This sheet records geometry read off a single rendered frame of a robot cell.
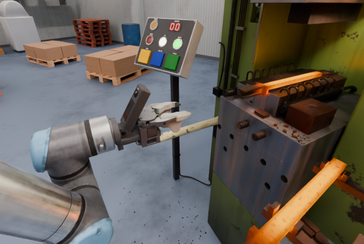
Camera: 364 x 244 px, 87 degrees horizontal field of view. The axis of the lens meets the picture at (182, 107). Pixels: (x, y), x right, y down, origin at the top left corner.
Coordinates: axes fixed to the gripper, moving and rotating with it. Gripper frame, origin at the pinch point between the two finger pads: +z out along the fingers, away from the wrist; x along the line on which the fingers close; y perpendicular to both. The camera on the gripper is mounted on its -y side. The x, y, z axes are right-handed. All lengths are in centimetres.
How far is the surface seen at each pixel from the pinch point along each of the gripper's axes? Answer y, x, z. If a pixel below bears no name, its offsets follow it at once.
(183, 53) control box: -5.1, -40.0, 22.0
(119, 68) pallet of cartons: 72, -294, 33
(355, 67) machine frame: -2, 7, 81
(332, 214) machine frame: 42, 31, 47
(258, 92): 1.2, 0.7, 30.3
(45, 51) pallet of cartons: 65, -475, -88
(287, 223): 7.5, 34.8, 2.8
